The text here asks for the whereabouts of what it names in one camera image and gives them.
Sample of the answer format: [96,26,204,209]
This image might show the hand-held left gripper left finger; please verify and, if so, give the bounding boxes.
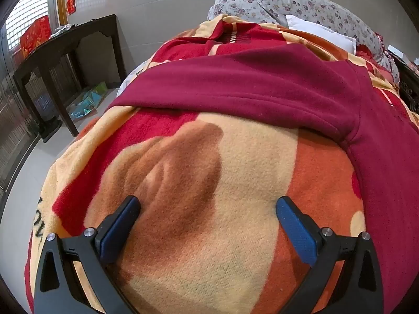
[34,195,141,314]

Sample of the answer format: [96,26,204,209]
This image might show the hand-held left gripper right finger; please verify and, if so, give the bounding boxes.
[275,195,384,314]

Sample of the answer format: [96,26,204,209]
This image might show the maroon sweatshirt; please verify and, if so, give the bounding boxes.
[108,46,419,314]

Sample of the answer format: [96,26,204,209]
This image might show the red orange printed blanket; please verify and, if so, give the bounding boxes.
[24,13,419,314]

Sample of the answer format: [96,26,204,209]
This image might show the dark floor appliance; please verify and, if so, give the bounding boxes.
[33,93,63,143]

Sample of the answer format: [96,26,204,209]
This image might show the teal plastic bags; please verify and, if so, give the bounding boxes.
[67,82,108,121]

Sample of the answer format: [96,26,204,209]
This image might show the dark wooden headboard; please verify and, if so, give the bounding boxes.
[388,44,419,112]

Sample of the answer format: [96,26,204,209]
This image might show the red patterned cloth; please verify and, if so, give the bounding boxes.
[355,33,398,79]

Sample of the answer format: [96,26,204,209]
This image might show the dark wooden table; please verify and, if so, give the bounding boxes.
[13,14,128,138]

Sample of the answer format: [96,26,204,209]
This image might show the white pillow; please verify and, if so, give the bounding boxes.
[286,15,357,54]

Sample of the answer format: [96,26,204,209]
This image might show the clear plastic wrap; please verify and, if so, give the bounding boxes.
[49,24,79,38]

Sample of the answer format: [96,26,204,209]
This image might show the red gift box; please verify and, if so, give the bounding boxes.
[20,15,53,58]

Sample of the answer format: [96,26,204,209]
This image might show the window with grille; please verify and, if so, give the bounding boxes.
[7,0,49,53]

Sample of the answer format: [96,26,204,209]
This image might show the orange wooden door frame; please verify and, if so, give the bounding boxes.
[56,0,71,27]

